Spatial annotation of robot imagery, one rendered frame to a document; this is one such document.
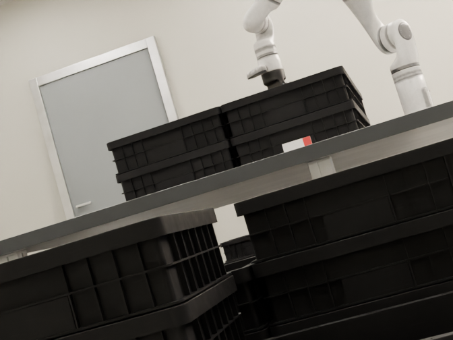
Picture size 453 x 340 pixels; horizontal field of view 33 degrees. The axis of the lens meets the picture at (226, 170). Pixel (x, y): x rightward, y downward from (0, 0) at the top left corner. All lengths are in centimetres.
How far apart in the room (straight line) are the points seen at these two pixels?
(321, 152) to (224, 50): 391
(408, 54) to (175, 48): 362
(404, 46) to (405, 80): 10
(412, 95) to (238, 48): 344
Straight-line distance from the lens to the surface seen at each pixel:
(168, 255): 97
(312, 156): 195
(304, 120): 236
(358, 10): 247
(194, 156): 242
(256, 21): 247
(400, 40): 247
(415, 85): 246
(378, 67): 564
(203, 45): 586
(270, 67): 245
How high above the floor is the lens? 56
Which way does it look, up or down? 4 degrees up
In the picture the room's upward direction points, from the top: 16 degrees counter-clockwise
